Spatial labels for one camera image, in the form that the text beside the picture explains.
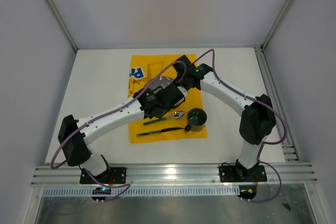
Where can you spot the controller board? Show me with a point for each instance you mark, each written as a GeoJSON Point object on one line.
{"type": "Point", "coordinates": [247, 192]}
{"type": "Point", "coordinates": [100, 193]}

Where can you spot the knife with green handle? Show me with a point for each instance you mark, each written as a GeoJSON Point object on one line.
{"type": "Point", "coordinates": [170, 129]}

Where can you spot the dark green mug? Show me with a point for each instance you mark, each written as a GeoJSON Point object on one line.
{"type": "Point", "coordinates": [196, 119]}

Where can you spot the aluminium mounting rail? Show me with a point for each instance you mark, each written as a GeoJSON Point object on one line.
{"type": "Point", "coordinates": [179, 174]}

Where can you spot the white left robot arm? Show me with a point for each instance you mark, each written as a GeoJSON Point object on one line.
{"type": "Point", "coordinates": [76, 135]}

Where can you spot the slotted cable duct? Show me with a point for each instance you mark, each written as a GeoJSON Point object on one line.
{"type": "Point", "coordinates": [142, 191]}

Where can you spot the yellow Pikachu cloth placemat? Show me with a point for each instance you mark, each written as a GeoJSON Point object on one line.
{"type": "Point", "coordinates": [143, 68]}

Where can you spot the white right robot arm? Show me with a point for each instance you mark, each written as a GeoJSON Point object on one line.
{"type": "Point", "coordinates": [257, 116]}

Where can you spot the aluminium side rail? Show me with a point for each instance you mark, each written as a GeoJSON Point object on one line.
{"type": "Point", "coordinates": [290, 151]}

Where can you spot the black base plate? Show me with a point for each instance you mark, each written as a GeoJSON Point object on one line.
{"type": "Point", "coordinates": [229, 173]}
{"type": "Point", "coordinates": [112, 176]}

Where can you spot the right controller board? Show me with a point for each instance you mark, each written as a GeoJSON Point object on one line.
{"type": "Point", "coordinates": [247, 192]}

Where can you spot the spoon with green handle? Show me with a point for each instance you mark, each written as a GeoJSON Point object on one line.
{"type": "Point", "coordinates": [175, 115]}

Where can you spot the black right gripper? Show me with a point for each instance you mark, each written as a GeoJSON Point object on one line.
{"type": "Point", "coordinates": [179, 76]}

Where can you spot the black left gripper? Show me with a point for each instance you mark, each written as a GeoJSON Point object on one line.
{"type": "Point", "coordinates": [170, 107]}

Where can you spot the grey reindeer plate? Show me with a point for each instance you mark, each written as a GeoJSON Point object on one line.
{"type": "Point", "coordinates": [161, 81]}

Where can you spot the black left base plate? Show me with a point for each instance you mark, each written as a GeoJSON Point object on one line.
{"type": "Point", "coordinates": [112, 176]}

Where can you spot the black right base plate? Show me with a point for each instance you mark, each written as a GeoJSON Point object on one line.
{"type": "Point", "coordinates": [229, 173]}

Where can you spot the left controller board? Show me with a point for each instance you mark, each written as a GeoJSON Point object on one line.
{"type": "Point", "coordinates": [100, 193]}

